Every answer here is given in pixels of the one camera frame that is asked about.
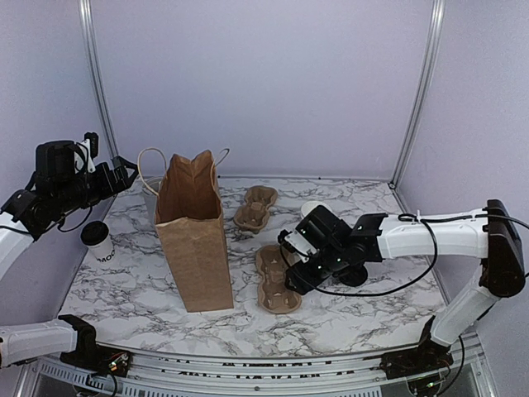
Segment right aluminium corner post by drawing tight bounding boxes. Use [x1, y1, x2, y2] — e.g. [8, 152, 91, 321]
[389, 0, 446, 190]

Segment white utensil holder cup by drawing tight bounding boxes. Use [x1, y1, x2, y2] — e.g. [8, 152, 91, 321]
[142, 177, 162, 224]

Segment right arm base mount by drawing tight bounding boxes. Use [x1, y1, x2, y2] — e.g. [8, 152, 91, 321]
[380, 317, 454, 380]

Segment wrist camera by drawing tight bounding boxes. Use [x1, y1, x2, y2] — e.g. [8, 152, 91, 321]
[74, 132, 99, 173]
[278, 230, 317, 262]

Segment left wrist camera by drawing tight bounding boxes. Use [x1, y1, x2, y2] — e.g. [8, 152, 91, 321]
[74, 132, 99, 173]

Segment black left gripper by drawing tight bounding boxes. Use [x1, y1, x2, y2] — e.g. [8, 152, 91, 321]
[53, 155, 139, 213]

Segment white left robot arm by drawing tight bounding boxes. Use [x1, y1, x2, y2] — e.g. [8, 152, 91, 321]
[1, 132, 139, 376]

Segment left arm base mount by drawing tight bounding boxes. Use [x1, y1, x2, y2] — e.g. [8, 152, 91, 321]
[59, 314, 131, 377]

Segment cardboard cup carrier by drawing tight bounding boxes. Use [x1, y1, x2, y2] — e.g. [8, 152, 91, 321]
[233, 185, 278, 234]
[255, 245, 302, 314]

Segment aluminium front rail frame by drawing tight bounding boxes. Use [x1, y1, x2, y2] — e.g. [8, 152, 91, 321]
[13, 334, 498, 396]

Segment brown paper bag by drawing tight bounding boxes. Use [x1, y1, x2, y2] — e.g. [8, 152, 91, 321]
[139, 150, 234, 313]

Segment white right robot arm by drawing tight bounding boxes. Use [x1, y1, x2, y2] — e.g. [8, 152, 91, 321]
[278, 199, 527, 371]

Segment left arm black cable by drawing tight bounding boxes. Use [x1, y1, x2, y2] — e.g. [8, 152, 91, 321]
[0, 165, 94, 232]

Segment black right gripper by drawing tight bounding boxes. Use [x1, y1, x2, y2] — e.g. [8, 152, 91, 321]
[285, 243, 348, 295]

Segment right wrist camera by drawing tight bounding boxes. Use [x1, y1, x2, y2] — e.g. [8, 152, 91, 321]
[278, 230, 317, 262]

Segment aluminium corner post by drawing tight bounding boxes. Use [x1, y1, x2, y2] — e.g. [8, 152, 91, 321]
[389, 0, 446, 190]
[79, 0, 121, 167]

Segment left aluminium corner post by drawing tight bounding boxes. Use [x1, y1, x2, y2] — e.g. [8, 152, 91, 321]
[79, 0, 121, 167]

